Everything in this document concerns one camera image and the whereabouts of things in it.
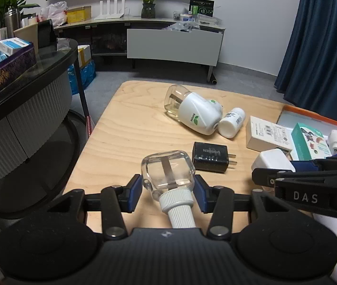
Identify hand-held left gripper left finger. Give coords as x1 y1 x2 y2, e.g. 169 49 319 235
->
45 174 143 241

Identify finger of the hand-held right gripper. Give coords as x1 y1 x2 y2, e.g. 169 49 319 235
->
290 152 337 173
252 166 337 189

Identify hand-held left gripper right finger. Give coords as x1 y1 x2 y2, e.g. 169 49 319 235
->
195 175 290 241

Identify white charger plug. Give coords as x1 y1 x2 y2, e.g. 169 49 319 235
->
251 149 296 188

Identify black charger plug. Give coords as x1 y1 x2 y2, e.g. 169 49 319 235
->
192 142 238 174

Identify orange-rimmed white box lid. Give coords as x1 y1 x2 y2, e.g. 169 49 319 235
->
276 104 337 285

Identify white rectangular carton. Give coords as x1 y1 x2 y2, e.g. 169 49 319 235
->
246 116 295 155

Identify clear refill bottle white cap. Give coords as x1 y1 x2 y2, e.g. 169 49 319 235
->
141 150 197 229

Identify white pill bottle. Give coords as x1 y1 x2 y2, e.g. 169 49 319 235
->
218 108 246 138

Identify white vaporizer with glass bottle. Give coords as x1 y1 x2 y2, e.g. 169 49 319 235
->
164 85 224 135

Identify teal bandage box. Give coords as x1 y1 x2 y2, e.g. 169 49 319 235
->
291 123 333 161

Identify dark blue curtain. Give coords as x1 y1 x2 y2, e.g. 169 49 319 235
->
274 0 337 122

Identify blue plastic bag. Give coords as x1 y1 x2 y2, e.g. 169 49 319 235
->
67 60 97 95

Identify dark round side table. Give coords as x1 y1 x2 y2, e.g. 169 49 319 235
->
0 38 93 220

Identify white and yellow carton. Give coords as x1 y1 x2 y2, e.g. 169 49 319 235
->
77 44 93 67

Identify white cabinet drawer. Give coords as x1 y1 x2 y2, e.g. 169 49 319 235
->
127 28 225 66

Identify pile of clear plastic packets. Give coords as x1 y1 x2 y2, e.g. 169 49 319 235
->
162 21 201 32

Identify long television cabinet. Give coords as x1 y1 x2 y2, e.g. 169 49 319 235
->
54 16 226 84

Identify purple ornate box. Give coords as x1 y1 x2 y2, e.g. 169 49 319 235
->
0 43 37 104

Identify white router with antennas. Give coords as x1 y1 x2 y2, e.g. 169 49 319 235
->
94 0 127 21

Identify black and green box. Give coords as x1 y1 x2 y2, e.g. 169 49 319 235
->
189 0 215 17

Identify black stand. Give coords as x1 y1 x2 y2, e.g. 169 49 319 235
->
37 19 57 48

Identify yellow box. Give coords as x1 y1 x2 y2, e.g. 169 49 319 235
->
67 5 92 24

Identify tan paper bag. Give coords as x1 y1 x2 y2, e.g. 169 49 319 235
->
13 24 40 54

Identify group of medicine boxes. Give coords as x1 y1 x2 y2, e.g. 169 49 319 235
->
0 27 31 72

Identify white plastic bag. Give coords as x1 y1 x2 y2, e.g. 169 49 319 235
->
41 1 68 27

